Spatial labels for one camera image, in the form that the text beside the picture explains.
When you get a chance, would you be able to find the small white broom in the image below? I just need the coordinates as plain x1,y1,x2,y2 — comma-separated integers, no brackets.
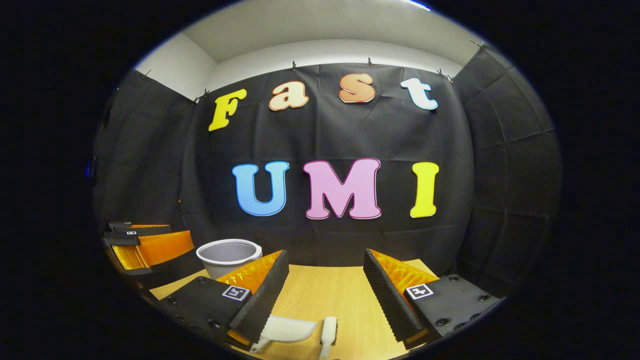
319,316,338,360

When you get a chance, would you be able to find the white dustpan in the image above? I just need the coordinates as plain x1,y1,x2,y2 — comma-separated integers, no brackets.
250,315,319,353

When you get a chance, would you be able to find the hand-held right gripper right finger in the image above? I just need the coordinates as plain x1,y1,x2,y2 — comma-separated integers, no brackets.
363,248,503,351

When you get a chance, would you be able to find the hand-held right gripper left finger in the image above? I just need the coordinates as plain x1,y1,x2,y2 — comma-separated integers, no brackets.
159,249,291,351

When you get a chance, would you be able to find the wooden desktop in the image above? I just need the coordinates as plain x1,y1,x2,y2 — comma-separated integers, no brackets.
149,259,441,360

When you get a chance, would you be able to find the grey ribbed garbage bin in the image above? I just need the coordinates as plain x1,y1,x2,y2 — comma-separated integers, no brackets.
196,238,263,280

